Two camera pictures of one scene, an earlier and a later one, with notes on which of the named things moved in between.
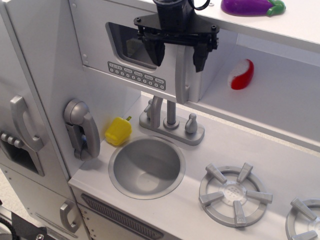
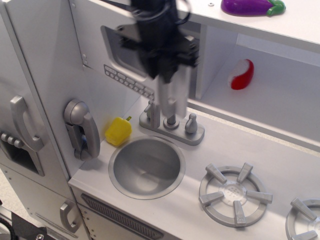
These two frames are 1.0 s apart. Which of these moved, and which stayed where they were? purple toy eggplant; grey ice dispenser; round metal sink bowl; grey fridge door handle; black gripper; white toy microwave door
Moved: black gripper; white toy microwave door
Stayed: round metal sink bowl; grey fridge door handle; grey ice dispenser; purple toy eggplant
